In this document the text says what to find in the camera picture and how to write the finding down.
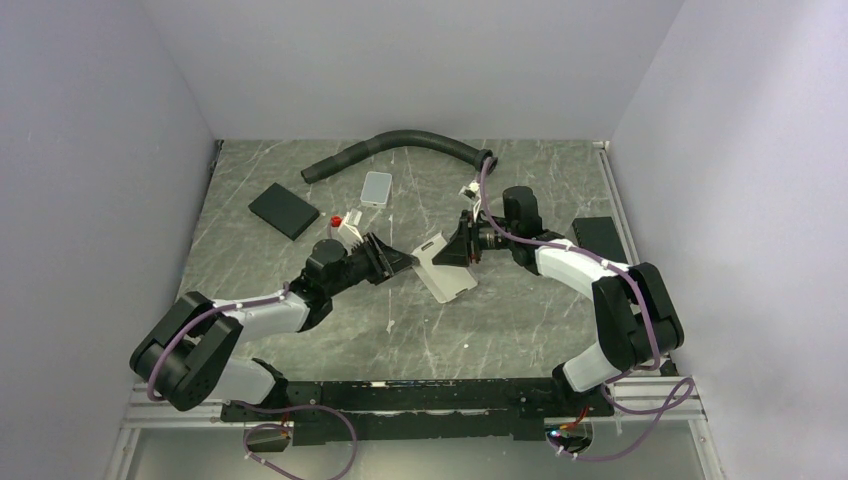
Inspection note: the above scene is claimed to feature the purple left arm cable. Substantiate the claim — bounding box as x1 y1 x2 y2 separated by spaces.
145 283 293 403

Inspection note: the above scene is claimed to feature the black mounting base rail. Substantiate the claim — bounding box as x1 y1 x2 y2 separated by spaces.
221 377 613 446

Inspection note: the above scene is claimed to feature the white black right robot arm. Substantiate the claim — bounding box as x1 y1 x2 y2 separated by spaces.
431 181 684 415

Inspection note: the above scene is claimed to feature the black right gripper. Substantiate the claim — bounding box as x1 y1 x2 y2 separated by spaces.
432 211 516 268

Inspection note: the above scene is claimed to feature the black flat rectangular box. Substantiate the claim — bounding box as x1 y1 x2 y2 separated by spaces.
248 183 320 241

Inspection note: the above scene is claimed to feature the white cardboard box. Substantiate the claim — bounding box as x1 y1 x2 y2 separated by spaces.
412 232 478 304

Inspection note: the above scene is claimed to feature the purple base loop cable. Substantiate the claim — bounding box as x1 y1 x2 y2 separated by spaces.
242 400 360 480

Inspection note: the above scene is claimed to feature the clear white plastic case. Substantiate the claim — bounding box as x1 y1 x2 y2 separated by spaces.
360 171 393 208

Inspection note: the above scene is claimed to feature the black corrugated hose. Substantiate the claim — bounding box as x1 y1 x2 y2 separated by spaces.
301 129 497 186

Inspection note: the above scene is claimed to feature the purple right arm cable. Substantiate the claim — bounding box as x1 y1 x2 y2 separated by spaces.
476 156 696 463

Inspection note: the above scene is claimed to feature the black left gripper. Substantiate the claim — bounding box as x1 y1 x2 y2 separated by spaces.
327 231 420 298

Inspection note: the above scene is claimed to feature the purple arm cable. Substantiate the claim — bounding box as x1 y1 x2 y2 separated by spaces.
145 283 293 403
476 156 696 463

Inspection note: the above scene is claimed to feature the aluminium frame rail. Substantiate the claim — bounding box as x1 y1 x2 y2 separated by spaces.
122 384 230 429

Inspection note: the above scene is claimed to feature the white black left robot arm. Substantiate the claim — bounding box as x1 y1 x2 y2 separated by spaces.
129 233 418 420

